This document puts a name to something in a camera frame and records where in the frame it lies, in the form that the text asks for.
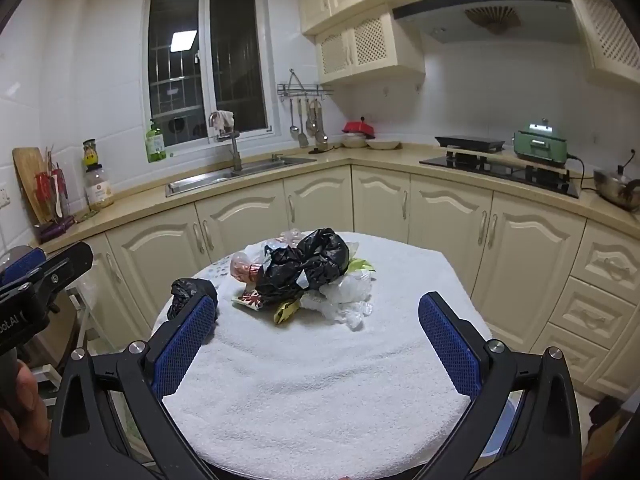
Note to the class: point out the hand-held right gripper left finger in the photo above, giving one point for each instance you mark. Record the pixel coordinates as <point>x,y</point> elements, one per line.
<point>185,345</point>

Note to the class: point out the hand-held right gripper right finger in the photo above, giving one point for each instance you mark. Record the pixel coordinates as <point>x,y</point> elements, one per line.
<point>450,345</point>

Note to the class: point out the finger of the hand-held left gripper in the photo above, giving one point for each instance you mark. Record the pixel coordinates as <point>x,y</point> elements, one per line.
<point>70,262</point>
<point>22,260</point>

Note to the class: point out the small black plastic bag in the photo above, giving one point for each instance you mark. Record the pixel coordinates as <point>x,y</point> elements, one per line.
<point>187,291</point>

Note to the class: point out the long blue brown packet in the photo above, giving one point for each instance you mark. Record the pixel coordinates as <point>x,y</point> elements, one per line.
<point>249,301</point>

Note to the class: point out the pale blue trash bin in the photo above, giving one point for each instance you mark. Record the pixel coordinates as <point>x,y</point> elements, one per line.
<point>504,425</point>

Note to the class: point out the red white plastic bag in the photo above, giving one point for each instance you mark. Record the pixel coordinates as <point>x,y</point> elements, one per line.
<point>246,267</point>

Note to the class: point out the yellow green snack packet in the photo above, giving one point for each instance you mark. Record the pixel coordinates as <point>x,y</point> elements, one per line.
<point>285,312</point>

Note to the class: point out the clear plastic bag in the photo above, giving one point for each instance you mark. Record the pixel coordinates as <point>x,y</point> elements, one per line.
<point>345,301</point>

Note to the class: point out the green white small packet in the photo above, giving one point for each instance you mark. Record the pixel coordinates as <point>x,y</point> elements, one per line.
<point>361,266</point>

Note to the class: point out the large black plastic bag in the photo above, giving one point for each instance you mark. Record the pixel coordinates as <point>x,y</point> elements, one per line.
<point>310,260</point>

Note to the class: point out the person's left hand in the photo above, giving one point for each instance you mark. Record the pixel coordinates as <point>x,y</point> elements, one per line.
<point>30,425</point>

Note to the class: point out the purple utensil holder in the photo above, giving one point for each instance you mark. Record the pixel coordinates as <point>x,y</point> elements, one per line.
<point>52,230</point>

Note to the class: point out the white rice paddle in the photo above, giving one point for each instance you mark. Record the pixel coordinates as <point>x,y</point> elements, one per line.
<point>59,200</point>

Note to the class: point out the clear jar with label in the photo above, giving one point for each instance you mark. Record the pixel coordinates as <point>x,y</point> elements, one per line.
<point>99,190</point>

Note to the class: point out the bundle of red chopsticks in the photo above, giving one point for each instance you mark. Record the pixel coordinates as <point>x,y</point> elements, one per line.
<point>47,185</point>

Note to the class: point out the wooden cutting board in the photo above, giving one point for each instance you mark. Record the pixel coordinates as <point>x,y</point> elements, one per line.
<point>27,180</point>

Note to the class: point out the small green lidded bottle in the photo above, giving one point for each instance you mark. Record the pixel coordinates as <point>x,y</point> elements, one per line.
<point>90,155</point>

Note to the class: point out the cream carved drawer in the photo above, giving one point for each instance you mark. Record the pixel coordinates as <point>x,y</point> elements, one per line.
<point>607,260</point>
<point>570,352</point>
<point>592,312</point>

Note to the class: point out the round table, white towel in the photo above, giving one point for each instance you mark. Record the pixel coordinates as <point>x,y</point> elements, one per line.
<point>310,385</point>

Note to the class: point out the green dish soap bottle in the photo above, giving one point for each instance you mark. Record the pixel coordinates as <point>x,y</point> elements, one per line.
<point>155,145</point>

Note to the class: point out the steel sink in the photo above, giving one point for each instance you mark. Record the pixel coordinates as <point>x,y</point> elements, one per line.
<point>235,176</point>

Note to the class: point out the black glass cooktop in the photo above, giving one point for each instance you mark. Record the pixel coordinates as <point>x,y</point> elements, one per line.
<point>500,172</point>

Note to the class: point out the cardboard box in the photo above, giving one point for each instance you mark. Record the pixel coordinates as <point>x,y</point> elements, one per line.
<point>607,435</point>

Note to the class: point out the steel faucet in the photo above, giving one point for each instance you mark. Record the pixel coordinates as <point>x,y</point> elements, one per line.
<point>234,152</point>

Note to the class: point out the black induction cooker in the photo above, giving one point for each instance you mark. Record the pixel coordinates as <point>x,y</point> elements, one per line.
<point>470,142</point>

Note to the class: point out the green electric cooker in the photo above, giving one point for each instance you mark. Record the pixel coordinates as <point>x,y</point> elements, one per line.
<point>540,147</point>

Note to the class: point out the white bowl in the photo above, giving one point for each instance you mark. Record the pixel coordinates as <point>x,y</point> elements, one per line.
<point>355,142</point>

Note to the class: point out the steel pot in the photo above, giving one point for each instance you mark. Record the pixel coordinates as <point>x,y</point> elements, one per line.
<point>617,190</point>

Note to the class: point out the red pot lid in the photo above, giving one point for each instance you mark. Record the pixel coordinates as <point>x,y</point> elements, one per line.
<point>359,127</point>

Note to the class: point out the steel spatula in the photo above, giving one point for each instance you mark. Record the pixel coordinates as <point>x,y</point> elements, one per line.
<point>303,137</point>

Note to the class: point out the kitchen window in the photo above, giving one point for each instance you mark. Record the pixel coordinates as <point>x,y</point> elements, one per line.
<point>210,60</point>

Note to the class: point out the steel ladle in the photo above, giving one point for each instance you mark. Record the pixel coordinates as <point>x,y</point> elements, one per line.
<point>293,122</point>

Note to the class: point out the steel spoon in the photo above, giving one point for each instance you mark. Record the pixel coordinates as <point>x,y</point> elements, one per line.
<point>312,122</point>
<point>320,132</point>

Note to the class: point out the black range hood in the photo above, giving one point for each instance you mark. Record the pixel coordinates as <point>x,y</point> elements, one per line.
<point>480,15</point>

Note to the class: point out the white wall socket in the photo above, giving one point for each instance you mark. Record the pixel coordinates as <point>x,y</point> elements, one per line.
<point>4,195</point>

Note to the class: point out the metal wall utensil rack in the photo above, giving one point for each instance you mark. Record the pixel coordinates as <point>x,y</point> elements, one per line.
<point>305,90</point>

